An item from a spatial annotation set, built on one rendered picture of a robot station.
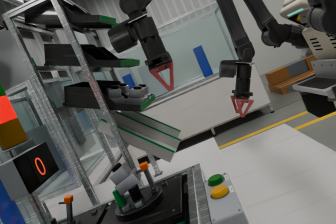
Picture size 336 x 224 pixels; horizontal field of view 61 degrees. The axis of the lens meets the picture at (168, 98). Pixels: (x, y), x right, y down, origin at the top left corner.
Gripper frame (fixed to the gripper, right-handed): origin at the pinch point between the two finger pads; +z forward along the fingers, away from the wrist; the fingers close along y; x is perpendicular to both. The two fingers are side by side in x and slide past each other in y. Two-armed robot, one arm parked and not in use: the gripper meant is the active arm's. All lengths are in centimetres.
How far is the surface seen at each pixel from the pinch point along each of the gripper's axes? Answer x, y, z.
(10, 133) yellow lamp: -30.2, 26.0, -5.1
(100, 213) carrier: -33.9, -0.8, 26.4
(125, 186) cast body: -20.7, 7.1, 19.0
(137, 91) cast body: -12.7, -21.0, -2.3
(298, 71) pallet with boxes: 219, -515, 97
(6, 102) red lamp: -29.3, 24.3, -11.0
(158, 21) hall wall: -10, -835, -164
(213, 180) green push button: 1.3, 7.8, 25.9
